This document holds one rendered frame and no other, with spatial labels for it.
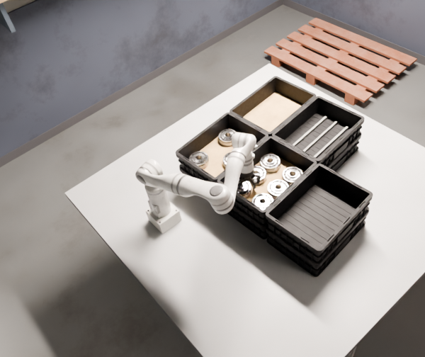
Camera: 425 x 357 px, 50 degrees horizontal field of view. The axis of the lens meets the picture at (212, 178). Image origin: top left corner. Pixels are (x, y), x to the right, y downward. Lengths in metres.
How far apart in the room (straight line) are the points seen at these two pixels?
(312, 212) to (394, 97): 2.15
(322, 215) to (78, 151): 2.38
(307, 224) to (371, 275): 0.35
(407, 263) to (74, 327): 1.93
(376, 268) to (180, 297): 0.88
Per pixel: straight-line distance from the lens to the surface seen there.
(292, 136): 2.47
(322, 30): 4.74
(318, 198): 2.19
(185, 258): 2.19
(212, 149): 2.43
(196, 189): 1.80
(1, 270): 3.44
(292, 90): 2.66
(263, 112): 2.62
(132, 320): 2.89
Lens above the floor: 2.54
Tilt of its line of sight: 49 degrees down
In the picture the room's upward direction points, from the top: 10 degrees counter-clockwise
